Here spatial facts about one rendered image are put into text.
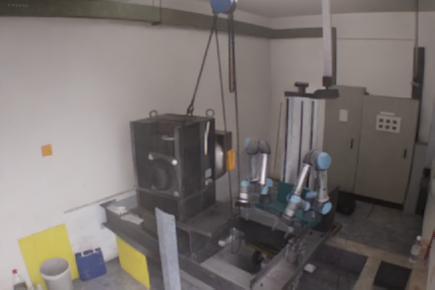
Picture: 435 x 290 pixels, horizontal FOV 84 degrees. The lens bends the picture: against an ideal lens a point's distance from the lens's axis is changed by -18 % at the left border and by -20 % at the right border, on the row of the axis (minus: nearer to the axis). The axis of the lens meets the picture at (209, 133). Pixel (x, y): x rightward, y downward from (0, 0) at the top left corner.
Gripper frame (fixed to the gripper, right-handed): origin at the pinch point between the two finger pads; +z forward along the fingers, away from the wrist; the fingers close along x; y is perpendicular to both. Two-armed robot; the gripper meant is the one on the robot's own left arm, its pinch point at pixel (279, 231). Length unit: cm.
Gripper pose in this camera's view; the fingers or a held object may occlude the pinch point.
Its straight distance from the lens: 239.1
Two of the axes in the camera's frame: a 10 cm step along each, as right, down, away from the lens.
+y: -7.1, -2.5, -6.6
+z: -3.8, 9.2, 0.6
